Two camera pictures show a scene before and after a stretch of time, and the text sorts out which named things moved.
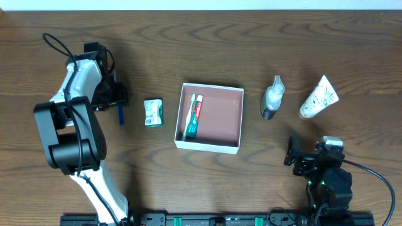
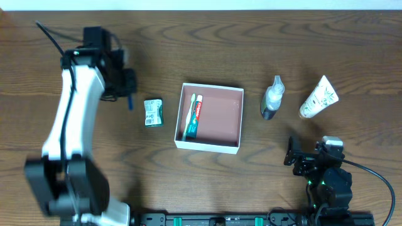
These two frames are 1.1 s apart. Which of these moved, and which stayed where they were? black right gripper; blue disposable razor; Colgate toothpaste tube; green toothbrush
Moved: blue disposable razor
Stayed: green toothbrush; black right gripper; Colgate toothpaste tube
